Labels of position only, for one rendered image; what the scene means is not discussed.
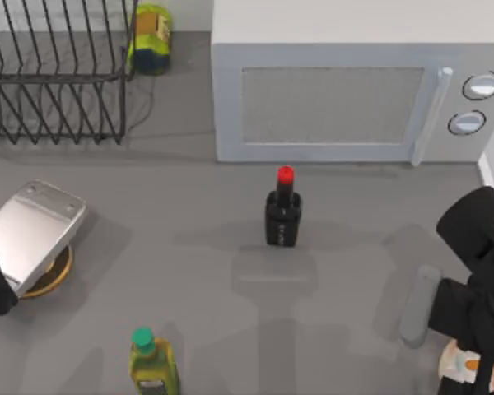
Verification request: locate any white and orange pack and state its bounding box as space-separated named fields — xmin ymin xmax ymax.
xmin=437 ymin=340 xmax=494 ymax=395

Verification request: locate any small microwave knob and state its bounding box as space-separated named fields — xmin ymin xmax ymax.
xmin=447 ymin=109 xmax=487 ymax=137

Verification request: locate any black bottle with red cap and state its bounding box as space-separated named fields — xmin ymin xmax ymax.
xmin=264 ymin=165 xmax=303 ymax=249

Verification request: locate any large microwave knob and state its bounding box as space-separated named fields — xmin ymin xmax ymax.
xmin=461 ymin=70 xmax=494 ymax=101

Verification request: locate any microwave door with grey window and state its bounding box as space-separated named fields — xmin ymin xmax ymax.
xmin=212 ymin=43 xmax=454 ymax=164

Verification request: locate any yellow bottle with green cap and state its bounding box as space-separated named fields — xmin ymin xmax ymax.
xmin=128 ymin=326 xmax=181 ymax=395

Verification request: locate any pale microwave oven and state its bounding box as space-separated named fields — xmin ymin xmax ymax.
xmin=211 ymin=0 xmax=494 ymax=168

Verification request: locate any round wooden coaster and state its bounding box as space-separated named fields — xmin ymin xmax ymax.
xmin=22 ymin=244 xmax=74 ymax=300

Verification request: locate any green and yellow bag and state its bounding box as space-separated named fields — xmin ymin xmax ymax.
xmin=127 ymin=2 xmax=173 ymax=77

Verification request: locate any pale microwave door handle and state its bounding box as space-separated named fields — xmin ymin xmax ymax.
xmin=410 ymin=67 xmax=454 ymax=168

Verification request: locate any black wire dish rack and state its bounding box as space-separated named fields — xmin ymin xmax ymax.
xmin=0 ymin=0 xmax=136 ymax=146

